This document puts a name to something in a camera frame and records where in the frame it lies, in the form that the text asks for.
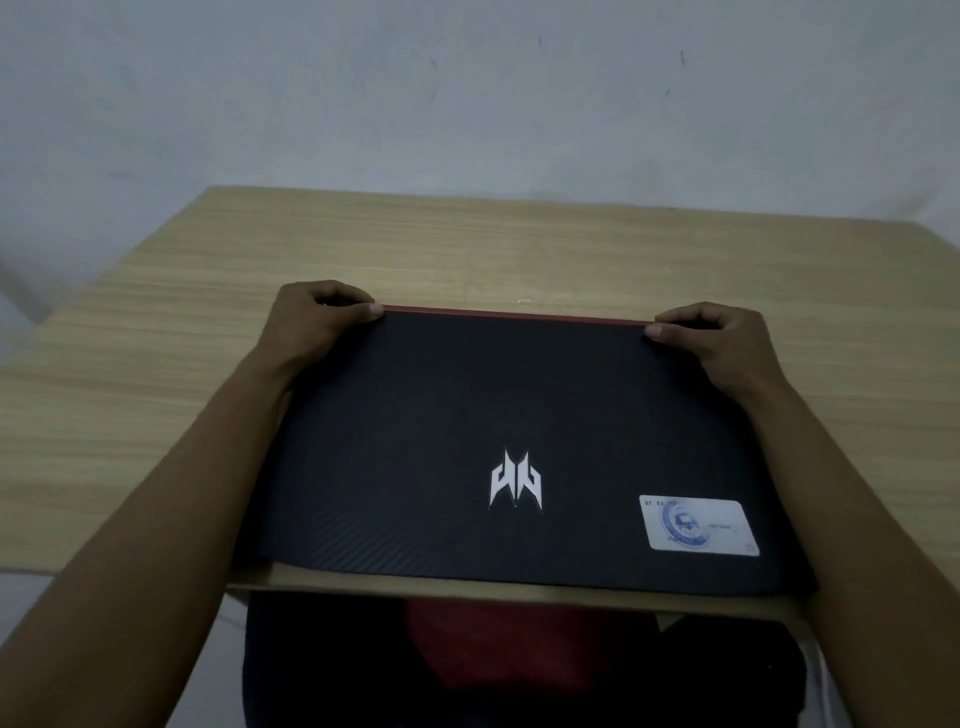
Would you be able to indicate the person's left hand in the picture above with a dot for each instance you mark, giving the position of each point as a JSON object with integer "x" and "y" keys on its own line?
{"x": 300, "y": 330}

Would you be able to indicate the person's left thumb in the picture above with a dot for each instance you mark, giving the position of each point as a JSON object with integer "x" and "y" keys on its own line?
{"x": 358, "y": 313}

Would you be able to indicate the person's left forearm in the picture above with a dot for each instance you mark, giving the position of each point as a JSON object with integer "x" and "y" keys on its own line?
{"x": 127, "y": 559}

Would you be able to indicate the person's right thumb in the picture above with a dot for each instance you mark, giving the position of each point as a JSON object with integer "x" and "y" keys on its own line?
{"x": 671, "y": 334}

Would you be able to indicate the white sticker with blue emblem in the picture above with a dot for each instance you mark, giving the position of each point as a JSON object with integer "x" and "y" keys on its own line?
{"x": 698, "y": 525}

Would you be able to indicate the person's dark and red clothing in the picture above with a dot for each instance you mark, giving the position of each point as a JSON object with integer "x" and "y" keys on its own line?
{"x": 517, "y": 664}

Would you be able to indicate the black laptop with red edge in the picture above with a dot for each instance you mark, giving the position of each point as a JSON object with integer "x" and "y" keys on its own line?
{"x": 517, "y": 450}

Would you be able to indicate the person's right hand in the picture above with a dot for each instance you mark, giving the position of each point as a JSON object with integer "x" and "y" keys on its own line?
{"x": 731, "y": 356}

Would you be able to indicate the person's right forearm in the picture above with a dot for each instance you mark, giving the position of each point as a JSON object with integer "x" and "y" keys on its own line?
{"x": 859, "y": 555}

